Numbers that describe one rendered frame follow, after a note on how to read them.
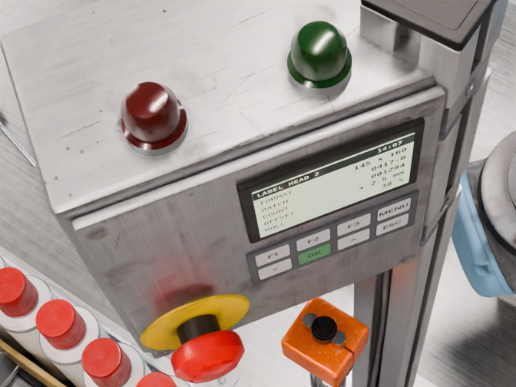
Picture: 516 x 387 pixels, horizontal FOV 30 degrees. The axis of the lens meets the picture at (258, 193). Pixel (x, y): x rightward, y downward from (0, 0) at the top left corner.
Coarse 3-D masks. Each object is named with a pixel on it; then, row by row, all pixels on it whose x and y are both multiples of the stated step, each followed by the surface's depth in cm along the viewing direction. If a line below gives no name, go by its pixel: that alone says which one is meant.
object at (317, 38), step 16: (304, 32) 37; (320, 32) 37; (336, 32) 37; (304, 48) 37; (320, 48) 37; (336, 48) 37; (288, 64) 38; (304, 64) 37; (320, 64) 37; (336, 64) 37; (304, 80) 38; (320, 80) 38; (336, 80) 38
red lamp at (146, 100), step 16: (128, 96) 37; (144, 96) 36; (160, 96) 36; (128, 112) 36; (144, 112) 36; (160, 112) 36; (176, 112) 37; (128, 128) 37; (144, 128) 36; (160, 128) 36; (176, 128) 37; (144, 144) 37; (160, 144) 37; (176, 144) 38
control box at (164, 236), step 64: (128, 0) 41; (192, 0) 41; (256, 0) 41; (320, 0) 40; (64, 64) 40; (128, 64) 40; (192, 64) 39; (256, 64) 39; (384, 64) 39; (64, 128) 39; (192, 128) 38; (256, 128) 38; (320, 128) 38; (384, 128) 39; (64, 192) 37; (128, 192) 38; (192, 192) 38; (128, 256) 41; (192, 256) 43; (384, 256) 52; (128, 320) 49; (256, 320) 54
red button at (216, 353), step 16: (192, 320) 49; (208, 320) 49; (192, 336) 49; (208, 336) 48; (224, 336) 48; (176, 352) 48; (192, 352) 48; (208, 352) 48; (224, 352) 48; (240, 352) 49; (176, 368) 48; (192, 368) 48; (208, 368) 48; (224, 368) 49
